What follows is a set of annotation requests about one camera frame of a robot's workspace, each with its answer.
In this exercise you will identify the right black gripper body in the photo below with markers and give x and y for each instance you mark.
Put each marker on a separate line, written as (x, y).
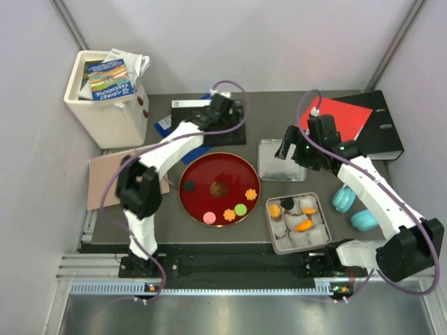
(306, 153)

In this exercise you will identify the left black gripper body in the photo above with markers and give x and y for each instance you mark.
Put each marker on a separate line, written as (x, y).
(226, 121)

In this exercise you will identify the silver tin lid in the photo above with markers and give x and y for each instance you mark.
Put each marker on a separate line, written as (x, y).
(274, 169)

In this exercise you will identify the black sandwich cookie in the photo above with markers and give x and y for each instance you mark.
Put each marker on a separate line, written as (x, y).
(189, 186)
(287, 203)

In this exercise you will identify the orange round dotted cookie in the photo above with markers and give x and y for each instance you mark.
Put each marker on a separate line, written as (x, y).
(309, 210)

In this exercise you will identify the orange leaf cookie large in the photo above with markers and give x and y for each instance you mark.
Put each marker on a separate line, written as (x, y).
(303, 226)

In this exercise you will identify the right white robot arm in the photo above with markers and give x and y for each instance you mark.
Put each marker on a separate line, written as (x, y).
(411, 243)

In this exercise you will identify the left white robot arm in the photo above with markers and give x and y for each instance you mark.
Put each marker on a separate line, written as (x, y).
(138, 185)

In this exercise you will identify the black folder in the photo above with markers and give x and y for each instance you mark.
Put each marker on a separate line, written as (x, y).
(181, 110)

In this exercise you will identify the red folder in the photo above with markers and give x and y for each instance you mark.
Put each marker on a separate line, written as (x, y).
(346, 119)

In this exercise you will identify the blue folder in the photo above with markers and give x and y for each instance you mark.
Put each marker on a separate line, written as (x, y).
(164, 126)

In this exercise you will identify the red round lacquer tray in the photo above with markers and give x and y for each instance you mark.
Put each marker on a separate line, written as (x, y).
(221, 181)

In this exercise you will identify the orange flower cookie right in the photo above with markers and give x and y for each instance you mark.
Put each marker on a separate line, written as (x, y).
(251, 194)

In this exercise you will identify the orange flower cookie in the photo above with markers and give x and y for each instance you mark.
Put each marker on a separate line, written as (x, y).
(251, 194)
(229, 215)

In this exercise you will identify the teal macaron upper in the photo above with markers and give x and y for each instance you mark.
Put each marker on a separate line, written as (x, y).
(343, 199)

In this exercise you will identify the cookie tin with paper cups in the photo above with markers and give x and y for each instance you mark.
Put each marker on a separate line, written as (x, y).
(285, 239)

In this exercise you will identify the green sandwich cookie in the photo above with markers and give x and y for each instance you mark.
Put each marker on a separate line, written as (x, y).
(240, 209)

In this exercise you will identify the white storage bin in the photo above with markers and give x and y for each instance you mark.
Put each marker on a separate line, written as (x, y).
(110, 125)

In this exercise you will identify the white paper stack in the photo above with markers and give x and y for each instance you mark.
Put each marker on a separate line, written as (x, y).
(136, 64)

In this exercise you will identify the orange flower cookie lower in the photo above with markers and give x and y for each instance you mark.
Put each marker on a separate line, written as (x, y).
(229, 215)

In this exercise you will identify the pink sandwich cookie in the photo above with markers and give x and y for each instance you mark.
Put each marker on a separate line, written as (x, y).
(209, 218)

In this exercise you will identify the blue illustrated booklet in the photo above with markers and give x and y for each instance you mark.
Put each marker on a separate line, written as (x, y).
(110, 81)

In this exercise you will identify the black ring binder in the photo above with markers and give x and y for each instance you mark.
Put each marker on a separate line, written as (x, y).
(379, 139)

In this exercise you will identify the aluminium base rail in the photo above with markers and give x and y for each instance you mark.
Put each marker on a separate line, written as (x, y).
(98, 274)

